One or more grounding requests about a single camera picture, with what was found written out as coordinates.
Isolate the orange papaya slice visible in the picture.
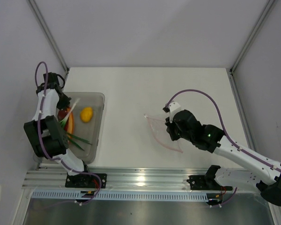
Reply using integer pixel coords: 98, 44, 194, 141
57, 108, 74, 134

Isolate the clear zip top bag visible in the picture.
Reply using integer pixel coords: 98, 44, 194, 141
144, 114, 183, 153

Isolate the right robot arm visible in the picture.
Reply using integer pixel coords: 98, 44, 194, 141
163, 107, 281, 207

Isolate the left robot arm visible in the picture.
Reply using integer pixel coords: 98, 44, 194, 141
23, 73, 92, 188

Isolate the yellow lemon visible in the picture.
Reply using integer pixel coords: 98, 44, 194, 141
80, 107, 93, 123

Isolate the green onion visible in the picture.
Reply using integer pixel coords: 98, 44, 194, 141
59, 98, 92, 151

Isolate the clear plastic bin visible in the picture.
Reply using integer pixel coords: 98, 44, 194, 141
65, 92, 105, 164

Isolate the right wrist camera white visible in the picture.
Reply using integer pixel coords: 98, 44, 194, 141
169, 101, 181, 123

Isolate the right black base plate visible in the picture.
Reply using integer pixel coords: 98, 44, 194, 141
186, 175, 233, 191

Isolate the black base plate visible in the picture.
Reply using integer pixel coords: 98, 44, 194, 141
65, 173, 107, 188
186, 175, 233, 191

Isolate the aluminium mounting rail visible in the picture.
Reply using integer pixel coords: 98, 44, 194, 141
22, 166, 278, 193

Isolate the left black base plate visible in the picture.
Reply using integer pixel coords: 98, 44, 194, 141
65, 173, 107, 188

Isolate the white slotted cable duct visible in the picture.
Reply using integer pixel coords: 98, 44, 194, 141
31, 189, 208, 202

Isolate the left aluminium frame post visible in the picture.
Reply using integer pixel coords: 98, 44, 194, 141
26, 0, 69, 74

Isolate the aluminium frame post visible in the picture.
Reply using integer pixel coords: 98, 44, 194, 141
229, 0, 278, 73
26, 0, 69, 74

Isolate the right aluminium frame post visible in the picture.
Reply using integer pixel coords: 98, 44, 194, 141
229, 0, 278, 73

